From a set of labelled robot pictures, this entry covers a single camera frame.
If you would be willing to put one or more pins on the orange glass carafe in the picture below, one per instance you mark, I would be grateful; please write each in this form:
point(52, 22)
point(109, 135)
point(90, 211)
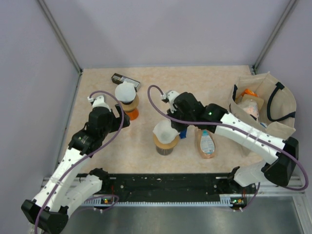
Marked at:
point(132, 114)

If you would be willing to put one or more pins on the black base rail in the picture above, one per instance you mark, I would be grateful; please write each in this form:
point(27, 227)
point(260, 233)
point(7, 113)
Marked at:
point(171, 187)

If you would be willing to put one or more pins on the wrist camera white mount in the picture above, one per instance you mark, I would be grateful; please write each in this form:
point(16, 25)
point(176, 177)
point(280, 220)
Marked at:
point(98, 102)
point(169, 97)

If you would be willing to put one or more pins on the orange capped bottle in bag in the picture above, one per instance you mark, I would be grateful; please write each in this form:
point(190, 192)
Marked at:
point(248, 92)

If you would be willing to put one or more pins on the grey cable duct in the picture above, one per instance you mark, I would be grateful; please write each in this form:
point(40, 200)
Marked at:
point(222, 201)

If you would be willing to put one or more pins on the left aluminium frame post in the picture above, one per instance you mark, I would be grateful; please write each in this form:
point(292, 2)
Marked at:
point(59, 35)

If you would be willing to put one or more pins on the blue cone dripper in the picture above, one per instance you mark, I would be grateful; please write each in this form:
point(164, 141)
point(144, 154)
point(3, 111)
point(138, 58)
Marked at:
point(183, 134)

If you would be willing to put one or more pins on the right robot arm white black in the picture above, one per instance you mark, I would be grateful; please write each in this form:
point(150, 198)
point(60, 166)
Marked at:
point(278, 155)

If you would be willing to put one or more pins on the black rectangular box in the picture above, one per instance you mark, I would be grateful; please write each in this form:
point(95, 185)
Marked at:
point(119, 79)

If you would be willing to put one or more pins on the aluminium frame post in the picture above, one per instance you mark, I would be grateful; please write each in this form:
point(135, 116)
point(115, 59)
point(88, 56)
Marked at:
point(59, 35)
point(290, 7)

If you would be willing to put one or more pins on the right aluminium frame post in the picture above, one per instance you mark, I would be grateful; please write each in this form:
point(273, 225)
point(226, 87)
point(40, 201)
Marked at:
point(290, 7)

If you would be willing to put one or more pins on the orange soap bottle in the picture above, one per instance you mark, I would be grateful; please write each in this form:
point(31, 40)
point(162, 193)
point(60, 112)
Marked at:
point(204, 143)

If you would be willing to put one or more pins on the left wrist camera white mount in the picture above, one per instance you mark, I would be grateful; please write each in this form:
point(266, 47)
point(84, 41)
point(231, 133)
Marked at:
point(98, 102)

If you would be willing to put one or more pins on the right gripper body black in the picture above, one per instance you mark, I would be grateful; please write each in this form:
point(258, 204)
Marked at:
point(178, 114)

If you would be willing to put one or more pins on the white paper coffee filter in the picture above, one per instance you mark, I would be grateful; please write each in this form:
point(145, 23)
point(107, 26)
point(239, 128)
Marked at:
point(125, 92)

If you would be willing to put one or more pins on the beige tote bag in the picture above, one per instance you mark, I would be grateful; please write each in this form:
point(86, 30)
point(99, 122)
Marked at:
point(277, 115)

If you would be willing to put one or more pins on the wooden ring dripper holder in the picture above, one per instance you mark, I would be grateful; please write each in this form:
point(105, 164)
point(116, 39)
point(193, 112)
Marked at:
point(130, 106)

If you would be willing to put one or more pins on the glass flask carafe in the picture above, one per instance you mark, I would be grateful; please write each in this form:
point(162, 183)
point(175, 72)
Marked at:
point(164, 152)

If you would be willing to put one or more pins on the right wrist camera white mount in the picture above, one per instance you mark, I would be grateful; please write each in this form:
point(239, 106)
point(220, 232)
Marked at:
point(169, 97)

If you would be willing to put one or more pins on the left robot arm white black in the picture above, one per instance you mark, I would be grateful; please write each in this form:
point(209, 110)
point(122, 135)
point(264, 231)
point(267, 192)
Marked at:
point(52, 207)

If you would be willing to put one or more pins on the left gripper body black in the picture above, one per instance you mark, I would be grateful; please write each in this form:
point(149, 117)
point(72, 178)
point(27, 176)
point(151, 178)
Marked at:
point(112, 126)

